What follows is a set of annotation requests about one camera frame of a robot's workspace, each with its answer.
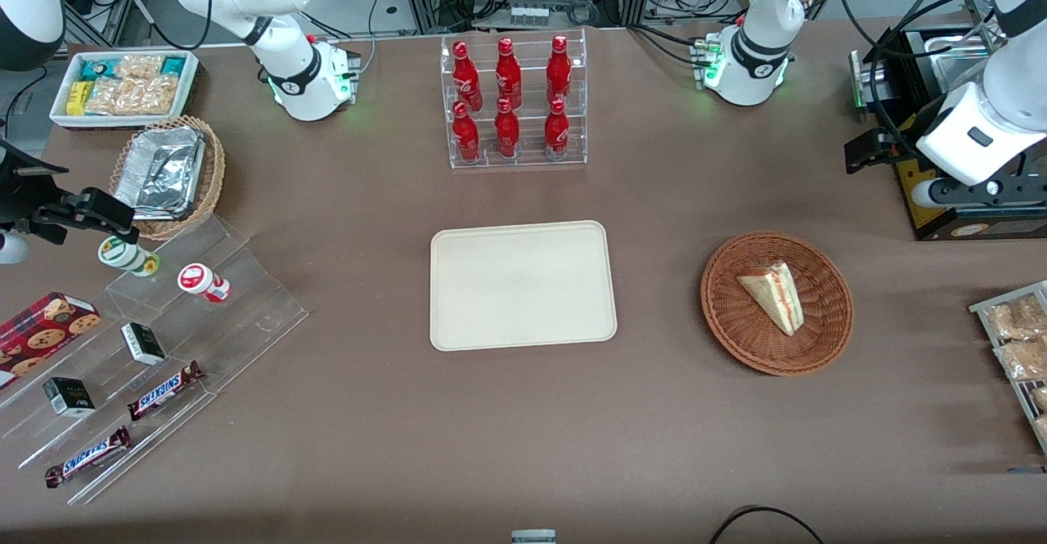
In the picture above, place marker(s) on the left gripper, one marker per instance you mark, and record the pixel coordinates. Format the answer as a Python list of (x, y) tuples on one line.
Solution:
[(893, 150)]

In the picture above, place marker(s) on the triangular sandwich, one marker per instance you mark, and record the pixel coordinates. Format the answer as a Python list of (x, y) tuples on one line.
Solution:
[(775, 292)]

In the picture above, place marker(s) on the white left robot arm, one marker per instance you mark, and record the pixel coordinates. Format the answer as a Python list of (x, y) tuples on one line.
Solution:
[(757, 53)]

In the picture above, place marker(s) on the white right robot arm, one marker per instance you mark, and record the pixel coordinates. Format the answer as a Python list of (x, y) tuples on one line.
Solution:
[(294, 78)]

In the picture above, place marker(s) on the aluminium foil tray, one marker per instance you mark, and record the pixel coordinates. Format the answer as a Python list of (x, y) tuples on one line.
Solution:
[(162, 172)]

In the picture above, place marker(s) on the light tan wicker basket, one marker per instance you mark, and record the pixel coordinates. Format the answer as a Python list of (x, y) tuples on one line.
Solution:
[(213, 176)]

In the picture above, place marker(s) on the round brown wicker basket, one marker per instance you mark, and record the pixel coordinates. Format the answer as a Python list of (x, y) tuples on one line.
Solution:
[(740, 327)]

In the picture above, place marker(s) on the beige plastic tray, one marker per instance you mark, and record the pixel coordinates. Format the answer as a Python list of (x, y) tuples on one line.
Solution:
[(523, 286)]

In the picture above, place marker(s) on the green white yogurt cup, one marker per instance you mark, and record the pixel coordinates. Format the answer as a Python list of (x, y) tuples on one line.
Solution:
[(127, 254)]

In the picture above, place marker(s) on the silver electronics box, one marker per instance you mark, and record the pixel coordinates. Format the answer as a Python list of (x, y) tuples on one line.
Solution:
[(859, 78)]

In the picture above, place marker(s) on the black food warmer case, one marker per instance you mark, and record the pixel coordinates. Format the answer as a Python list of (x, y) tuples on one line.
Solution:
[(941, 221)]

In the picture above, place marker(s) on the yellow snack pack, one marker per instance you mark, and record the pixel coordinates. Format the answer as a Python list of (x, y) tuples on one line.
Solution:
[(78, 96)]

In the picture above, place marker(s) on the clear rice cracker bag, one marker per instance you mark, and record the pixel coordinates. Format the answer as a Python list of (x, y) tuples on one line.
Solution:
[(135, 96), (141, 65)]

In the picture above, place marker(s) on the steel warmer pan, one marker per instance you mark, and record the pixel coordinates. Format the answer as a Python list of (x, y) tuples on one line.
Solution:
[(957, 61)]

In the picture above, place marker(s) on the red white yogurt cup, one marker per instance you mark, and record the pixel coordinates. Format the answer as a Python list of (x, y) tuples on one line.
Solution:
[(200, 280)]

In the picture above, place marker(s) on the red cookie box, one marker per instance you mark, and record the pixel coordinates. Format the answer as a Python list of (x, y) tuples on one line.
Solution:
[(41, 335)]

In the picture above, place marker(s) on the teal snack pack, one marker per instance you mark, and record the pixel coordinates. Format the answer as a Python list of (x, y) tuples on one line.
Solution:
[(96, 68), (173, 64)]

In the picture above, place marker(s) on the small black box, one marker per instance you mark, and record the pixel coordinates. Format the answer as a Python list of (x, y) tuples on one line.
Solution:
[(69, 397), (144, 343)]

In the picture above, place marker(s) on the white plastic snack bin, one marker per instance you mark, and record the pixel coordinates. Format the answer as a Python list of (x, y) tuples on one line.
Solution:
[(186, 98)]

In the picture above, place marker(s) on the clear acrylic stepped display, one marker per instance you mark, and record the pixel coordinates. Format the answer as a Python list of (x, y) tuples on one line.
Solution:
[(245, 315)]

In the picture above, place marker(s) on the snickers chocolate bar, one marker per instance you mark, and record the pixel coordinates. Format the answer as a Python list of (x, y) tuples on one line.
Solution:
[(88, 456), (164, 391)]

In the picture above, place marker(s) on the wrapped bread pack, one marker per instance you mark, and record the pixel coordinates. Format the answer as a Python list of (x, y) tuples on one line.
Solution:
[(1041, 398), (1042, 429), (1026, 358), (1018, 319)]

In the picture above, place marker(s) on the red cola bottle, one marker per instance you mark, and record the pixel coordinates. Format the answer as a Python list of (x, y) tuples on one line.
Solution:
[(466, 135), (466, 78), (556, 131), (559, 69), (507, 131), (508, 74)]

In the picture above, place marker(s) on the clear acrylic bottle rack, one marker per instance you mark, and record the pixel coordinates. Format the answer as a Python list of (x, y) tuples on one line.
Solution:
[(530, 161)]

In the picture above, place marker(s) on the white power strip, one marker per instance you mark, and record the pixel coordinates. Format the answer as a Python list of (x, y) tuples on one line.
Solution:
[(529, 15)]

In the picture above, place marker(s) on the small grey device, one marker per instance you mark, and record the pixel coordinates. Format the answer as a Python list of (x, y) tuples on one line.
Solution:
[(533, 537)]

